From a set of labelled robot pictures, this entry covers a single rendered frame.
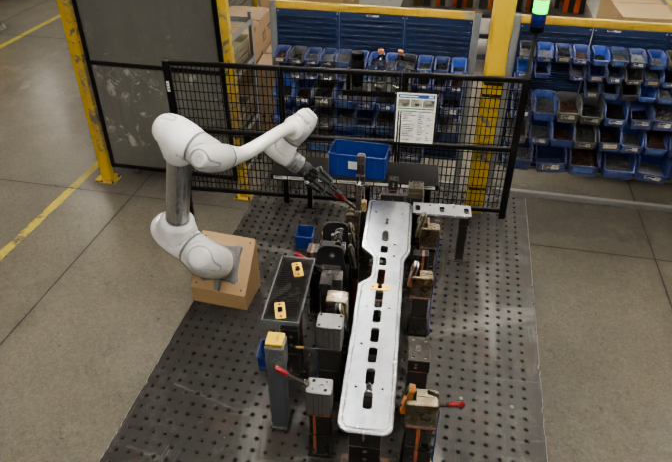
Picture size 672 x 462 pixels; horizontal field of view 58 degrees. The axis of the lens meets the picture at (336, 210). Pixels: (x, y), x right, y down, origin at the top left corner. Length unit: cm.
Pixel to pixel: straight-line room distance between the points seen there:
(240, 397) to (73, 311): 190
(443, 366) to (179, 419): 110
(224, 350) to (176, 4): 257
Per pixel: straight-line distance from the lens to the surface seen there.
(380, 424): 213
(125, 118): 510
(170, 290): 420
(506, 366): 278
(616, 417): 370
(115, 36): 484
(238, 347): 278
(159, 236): 281
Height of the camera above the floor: 272
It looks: 35 degrees down
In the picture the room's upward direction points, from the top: straight up
